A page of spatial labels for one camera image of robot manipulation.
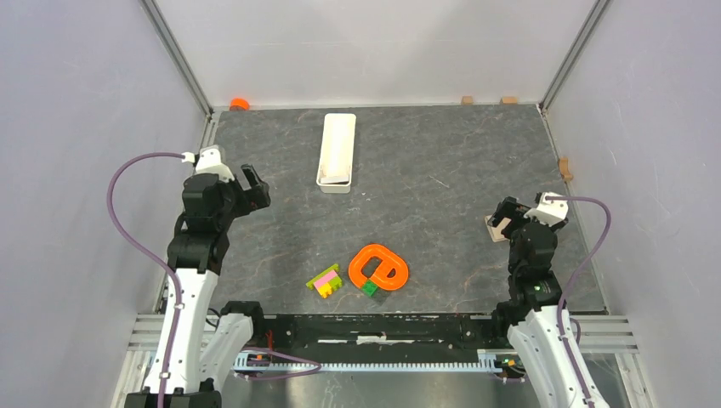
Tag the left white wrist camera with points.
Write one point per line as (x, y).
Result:
(211, 160)

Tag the orange curved toy track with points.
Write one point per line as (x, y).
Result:
(391, 273)

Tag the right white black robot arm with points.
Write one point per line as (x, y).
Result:
(535, 320)

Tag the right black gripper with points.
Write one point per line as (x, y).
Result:
(509, 208)

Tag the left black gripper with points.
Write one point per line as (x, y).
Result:
(253, 198)

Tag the white rectangular tray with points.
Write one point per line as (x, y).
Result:
(334, 173)

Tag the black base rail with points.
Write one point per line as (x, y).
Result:
(380, 338)

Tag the green toy brick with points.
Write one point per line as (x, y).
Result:
(369, 288)

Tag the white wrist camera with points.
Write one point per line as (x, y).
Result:
(211, 160)
(550, 210)

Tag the curved wooden piece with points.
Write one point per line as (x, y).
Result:
(565, 169)

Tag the green pink yellow brick stack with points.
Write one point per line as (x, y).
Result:
(327, 282)

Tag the white slotted cable duct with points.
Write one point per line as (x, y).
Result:
(482, 363)

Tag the orange round cap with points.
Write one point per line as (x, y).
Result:
(239, 104)

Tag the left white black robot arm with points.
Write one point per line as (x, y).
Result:
(186, 373)

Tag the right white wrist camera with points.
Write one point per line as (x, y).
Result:
(550, 210)

